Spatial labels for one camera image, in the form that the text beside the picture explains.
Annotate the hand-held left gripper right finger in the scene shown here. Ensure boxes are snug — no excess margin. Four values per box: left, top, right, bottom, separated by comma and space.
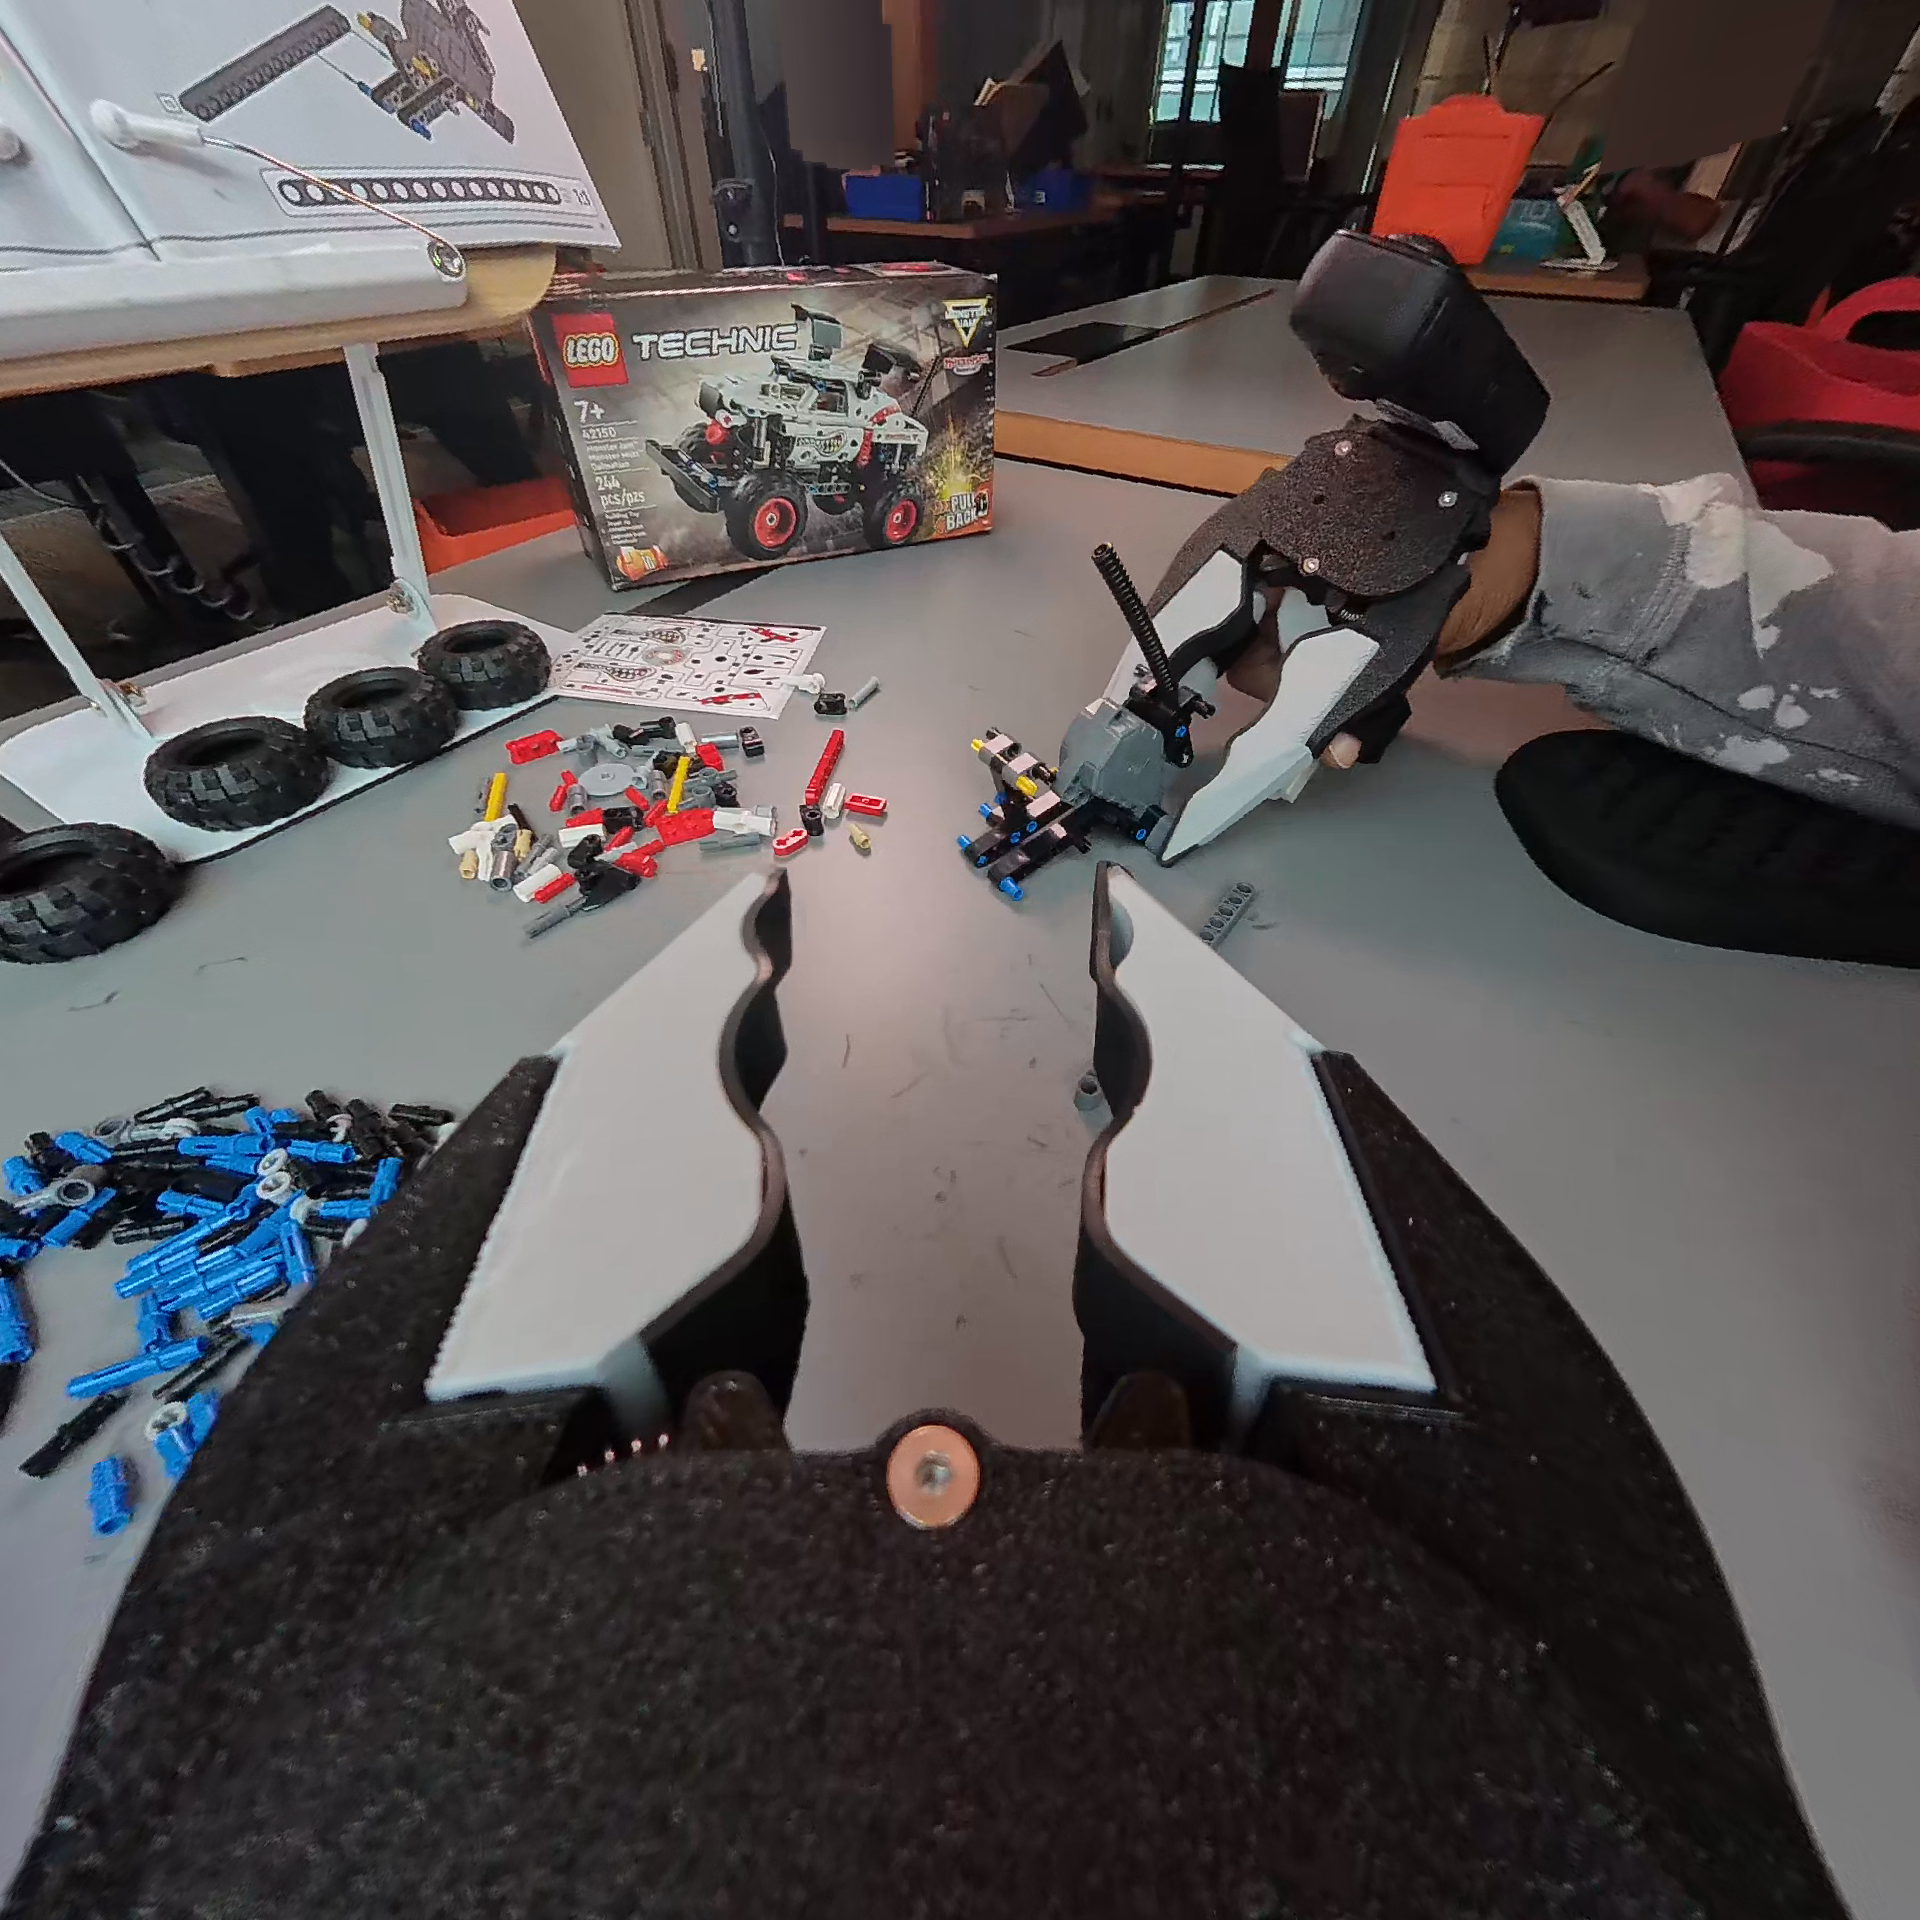
1076, 858, 1440, 1396

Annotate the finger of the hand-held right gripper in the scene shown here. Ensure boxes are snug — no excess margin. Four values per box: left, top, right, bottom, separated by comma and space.
1162, 618, 1383, 869
1101, 554, 1284, 721

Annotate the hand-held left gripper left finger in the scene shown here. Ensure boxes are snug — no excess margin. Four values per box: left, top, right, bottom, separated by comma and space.
423, 870, 800, 1402

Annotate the long dark grey toy beam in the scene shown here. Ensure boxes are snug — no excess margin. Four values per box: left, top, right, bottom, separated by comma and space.
1092, 543, 1183, 706

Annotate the partly built toy truck chassis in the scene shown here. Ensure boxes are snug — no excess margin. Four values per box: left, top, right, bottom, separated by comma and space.
961, 680, 1220, 905

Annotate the person's right forearm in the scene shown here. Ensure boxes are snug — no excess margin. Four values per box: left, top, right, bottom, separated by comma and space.
1432, 471, 1920, 830

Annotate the person's right hand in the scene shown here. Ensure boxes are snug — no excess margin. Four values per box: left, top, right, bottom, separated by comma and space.
1259, 481, 1548, 769

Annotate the grey wood-edged table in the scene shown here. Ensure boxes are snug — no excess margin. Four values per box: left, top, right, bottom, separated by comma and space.
994, 274, 1757, 501

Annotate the orange crate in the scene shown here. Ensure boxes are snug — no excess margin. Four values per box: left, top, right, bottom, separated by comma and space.
1371, 93, 1548, 242

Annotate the pile of mixed toy parts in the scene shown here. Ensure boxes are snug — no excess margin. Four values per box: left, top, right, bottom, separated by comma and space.
442, 673, 897, 941

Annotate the pile of blue black pins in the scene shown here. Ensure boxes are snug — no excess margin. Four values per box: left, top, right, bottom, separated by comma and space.
0, 1087, 456, 1537

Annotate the black mesh cushion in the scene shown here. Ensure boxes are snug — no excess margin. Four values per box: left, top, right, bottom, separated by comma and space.
1495, 730, 1920, 967

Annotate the red bag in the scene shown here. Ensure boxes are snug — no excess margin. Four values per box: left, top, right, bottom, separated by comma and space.
1717, 276, 1920, 519

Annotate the toy truck set box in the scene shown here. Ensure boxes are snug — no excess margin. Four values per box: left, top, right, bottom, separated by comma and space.
528, 262, 1002, 594

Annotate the black toy tire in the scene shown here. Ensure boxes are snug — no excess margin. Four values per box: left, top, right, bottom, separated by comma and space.
144, 718, 330, 836
305, 668, 463, 769
0, 823, 186, 967
417, 618, 554, 713

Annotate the sticker sheet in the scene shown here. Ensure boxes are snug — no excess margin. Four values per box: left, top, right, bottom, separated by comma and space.
547, 613, 828, 710

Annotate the orange plastic bin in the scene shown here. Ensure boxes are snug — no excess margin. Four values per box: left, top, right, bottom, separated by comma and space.
417, 480, 580, 576

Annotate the white book stand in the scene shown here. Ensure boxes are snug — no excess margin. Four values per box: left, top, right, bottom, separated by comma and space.
0, 240, 605, 866

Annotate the building instruction booklet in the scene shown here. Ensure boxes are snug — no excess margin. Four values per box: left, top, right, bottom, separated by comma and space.
0, 0, 625, 324

